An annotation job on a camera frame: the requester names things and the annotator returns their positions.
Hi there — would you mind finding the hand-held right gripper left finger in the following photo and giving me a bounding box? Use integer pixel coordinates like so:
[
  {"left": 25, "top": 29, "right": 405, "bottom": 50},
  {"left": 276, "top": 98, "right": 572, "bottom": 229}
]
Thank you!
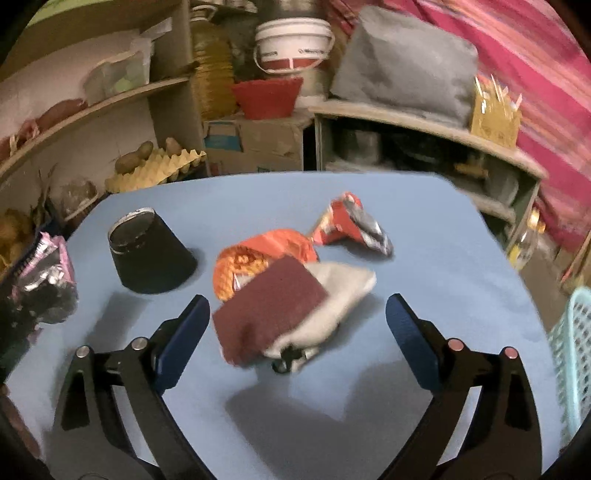
[{"left": 48, "top": 294, "right": 218, "bottom": 480}]

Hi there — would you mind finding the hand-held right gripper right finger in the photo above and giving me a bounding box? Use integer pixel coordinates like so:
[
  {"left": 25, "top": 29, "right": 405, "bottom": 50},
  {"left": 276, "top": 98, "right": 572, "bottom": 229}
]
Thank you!
[{"left": 383, "top": 293, "right": 543, "bottom": 480}]

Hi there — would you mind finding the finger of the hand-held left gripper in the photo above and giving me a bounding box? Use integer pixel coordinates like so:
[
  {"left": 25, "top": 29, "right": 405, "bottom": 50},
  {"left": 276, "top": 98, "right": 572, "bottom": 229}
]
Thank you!
[{"left": 0, "top": 286, "right": 79, "bottom": 370}]

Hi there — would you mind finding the pink foil wrapper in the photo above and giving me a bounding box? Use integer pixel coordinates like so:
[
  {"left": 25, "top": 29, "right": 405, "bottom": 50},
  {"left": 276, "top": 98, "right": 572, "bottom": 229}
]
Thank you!
[{"left": 13, "top": 232, "right": 77, "bottom": 296}]

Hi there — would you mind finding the grey patterned packet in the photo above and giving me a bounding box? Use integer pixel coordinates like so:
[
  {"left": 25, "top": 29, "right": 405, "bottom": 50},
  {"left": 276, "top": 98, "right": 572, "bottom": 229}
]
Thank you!
[{"left": 263, "top": 263, "right": 377, "bottom": 374}]

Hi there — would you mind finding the maroon scouring pad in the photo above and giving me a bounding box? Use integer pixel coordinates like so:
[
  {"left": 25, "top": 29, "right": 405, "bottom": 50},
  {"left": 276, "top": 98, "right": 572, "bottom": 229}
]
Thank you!
[{"left": 212, "top": 255, "right": 329, "bottom": 367}]

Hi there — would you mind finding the black paper cup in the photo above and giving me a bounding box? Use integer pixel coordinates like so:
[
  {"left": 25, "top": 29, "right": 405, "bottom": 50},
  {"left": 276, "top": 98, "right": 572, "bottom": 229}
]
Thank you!
[{"left": 107, "top": 208, "right": 198, "bottom": 295}]

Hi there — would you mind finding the orange snack wrapper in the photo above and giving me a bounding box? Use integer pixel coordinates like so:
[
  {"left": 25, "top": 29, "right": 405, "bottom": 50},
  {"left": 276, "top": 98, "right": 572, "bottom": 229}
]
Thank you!
[{"left": 213, "top": 229, "right": 319, "bottom": 303}]

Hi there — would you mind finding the red snack wrapper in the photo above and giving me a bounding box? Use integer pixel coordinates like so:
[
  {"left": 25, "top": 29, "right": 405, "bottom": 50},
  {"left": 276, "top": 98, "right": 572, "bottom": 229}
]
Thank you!
[{"left": 310, "top": 192, "right": 394, "bottom": 257}]

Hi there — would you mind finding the light blue plastic basket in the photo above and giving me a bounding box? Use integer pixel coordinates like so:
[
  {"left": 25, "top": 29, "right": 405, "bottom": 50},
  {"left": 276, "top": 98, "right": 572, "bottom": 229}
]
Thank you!
[{"left": 547, "top": 286, "right": 591, "bottom": 448}]

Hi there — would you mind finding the wicker basket of potatoes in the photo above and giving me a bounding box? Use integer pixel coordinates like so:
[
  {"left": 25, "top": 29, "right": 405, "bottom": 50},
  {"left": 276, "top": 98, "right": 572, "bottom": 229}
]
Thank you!
[{"left": 0, "top": 209, "right": 40, "bottom": 273}]

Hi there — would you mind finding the small brown basket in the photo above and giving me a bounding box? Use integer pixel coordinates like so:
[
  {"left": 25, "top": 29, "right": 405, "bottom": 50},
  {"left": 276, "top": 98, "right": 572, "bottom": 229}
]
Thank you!
[{"left": 60, "top": 180, "right": 100, "bottom": 220}]

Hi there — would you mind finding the yellow egg tray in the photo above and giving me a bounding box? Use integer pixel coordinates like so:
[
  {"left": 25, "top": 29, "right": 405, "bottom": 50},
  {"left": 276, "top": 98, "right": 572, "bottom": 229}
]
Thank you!
[{"left": 105, "top": 148, "right": 208, "bottom": 193}]

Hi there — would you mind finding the large potato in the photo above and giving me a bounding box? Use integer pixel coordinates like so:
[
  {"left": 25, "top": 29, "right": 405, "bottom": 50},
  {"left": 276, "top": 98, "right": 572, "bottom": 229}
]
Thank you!
[{"left": 115, "top": 141, "right": 154, "bottom": 174}]

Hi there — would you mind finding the sweet potato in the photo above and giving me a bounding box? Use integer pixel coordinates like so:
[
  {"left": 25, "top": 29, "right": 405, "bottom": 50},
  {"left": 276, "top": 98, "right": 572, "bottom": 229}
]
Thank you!
[{"left": 34, "top": 99, "right": 88, "bottom": 132}]

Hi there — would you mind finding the brown cardboard box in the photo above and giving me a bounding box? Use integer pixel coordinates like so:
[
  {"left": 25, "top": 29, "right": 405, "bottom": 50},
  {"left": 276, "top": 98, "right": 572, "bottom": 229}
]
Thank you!
[{"left": 203, "top": 113, "right": 312, "bottom": 176}]

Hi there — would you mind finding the low wooden cabinet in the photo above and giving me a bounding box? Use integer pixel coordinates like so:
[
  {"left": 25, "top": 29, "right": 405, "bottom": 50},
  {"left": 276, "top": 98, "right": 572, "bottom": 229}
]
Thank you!
[{"left": 308, "top": 100, "right": 548, "bottom": 241}]

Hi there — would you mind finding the wooden shelf unit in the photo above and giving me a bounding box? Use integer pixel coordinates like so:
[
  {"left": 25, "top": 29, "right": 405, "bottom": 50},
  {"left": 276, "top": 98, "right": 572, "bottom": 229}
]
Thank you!
[{"left": 0, "top": 0, "right": 208, "bottom": 222}]

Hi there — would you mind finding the yellow utensil holder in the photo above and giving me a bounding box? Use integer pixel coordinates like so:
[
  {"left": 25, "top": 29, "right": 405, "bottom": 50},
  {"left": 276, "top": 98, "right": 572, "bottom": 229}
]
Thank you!
[{"left": 470, "top": 74, "right": 522, "bottom": 148}]

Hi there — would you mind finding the clear plastic container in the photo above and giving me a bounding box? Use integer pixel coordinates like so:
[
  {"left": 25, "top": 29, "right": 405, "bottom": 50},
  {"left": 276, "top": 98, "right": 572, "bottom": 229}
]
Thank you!
[{"left": 83, "top": 50, "right": 151, "bottom": 104}]

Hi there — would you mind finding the red woven basket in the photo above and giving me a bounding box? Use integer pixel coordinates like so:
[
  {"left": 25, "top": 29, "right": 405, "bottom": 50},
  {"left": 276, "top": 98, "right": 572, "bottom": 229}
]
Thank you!
[{"left": 231, "top": 76, "right": 304, "bottom": 121}]

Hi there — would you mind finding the yellow oil jug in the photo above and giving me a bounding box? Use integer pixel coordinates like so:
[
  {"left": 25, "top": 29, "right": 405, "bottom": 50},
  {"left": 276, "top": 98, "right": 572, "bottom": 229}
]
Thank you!
[{"left": 190, "top": 4, "right": 238, "bottom": 121}]

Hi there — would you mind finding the grey fabric cover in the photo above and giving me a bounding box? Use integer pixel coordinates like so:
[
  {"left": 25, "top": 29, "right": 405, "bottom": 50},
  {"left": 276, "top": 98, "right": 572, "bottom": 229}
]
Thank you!
[{"left": 329, "top": 6, "right": 480, "bottom": 127}]

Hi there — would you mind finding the red striped cloth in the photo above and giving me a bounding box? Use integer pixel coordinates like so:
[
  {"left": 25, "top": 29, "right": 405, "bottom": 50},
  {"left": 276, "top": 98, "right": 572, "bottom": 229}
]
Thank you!
[{"left": 323, "top": 0, "right": 591, "bottom": 252}]

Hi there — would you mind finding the white plastic bucket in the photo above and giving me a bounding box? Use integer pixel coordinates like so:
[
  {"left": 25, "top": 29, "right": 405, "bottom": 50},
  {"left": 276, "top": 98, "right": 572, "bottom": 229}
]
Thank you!
[{"left": 253, "top": 18, "right": 335, "bottom": 77}]

